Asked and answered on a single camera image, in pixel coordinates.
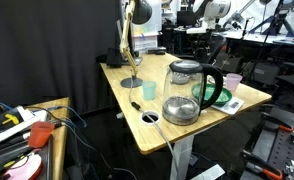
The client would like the teal plastic cup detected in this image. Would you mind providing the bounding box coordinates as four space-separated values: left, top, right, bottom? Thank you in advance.
141 80 158 101

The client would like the pink plastic cup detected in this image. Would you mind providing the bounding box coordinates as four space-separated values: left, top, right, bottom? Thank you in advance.
225 72 244 93

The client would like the orange plastic cup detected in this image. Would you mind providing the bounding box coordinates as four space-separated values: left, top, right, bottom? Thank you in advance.
27 121 56 149

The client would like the long black device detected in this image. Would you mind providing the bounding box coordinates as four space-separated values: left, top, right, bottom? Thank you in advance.
146 46 168 56

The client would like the black computer monitor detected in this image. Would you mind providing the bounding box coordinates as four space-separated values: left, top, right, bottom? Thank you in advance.
106 0 143 69

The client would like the white drawer organizer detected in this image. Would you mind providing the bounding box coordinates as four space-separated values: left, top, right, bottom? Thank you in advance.
133 31 161 54

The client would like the green round plate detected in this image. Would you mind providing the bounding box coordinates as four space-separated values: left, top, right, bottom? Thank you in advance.
191 82 234 108

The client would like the white table leg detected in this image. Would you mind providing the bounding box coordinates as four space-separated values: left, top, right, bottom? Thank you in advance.
169 134 226 180

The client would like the wooden side table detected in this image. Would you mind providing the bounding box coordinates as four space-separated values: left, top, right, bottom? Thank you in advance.
26 96 72 180

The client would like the black curtain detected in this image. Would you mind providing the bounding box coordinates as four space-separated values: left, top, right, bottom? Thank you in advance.
0 0 121 111

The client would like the black office chair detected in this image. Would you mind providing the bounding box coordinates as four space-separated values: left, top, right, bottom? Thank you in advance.
206 33 282 86

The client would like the black pegboard cart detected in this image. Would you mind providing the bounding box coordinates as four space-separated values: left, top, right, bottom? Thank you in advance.
240 106 294 180

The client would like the pink disc with orange rim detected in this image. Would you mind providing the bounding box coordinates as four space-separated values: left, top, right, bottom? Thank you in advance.
1 151 44 180

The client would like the black case with yellow print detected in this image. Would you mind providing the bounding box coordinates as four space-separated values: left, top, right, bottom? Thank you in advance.
0 106 31 141

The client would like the white cable grommet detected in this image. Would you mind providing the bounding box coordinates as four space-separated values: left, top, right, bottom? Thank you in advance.
139 109 162 126

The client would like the lamp power cable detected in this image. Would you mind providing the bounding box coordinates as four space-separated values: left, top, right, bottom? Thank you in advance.
128 74 183 180

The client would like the glass kettle with black handle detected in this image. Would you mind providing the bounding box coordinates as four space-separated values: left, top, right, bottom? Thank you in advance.
161 59 225 127

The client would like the blue cable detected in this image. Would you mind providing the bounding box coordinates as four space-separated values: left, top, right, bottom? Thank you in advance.
0 101 88 130

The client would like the black camera tripod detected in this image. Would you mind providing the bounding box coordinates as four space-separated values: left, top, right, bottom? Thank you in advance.
249 0 294 38

